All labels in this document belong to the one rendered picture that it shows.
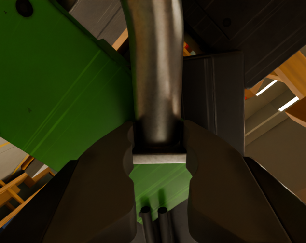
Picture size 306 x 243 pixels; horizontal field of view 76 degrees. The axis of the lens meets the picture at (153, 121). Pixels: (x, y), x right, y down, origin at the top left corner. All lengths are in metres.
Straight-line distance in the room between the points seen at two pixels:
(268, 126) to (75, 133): 7.59
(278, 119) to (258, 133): 0.75
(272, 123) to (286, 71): 6.74
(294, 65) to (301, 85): 0.09
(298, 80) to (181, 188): 0.86
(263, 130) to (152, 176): 7.54
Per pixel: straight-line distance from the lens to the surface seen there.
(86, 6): 0.58
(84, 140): 0.17
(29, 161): 0.40
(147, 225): 0.22
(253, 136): 7.71
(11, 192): 5.94
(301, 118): 0.68
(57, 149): 0.19
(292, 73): 0.99
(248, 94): 4.10
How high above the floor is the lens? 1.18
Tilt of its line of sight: 4 degrees up
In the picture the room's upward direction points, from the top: 136 degrees clockwise
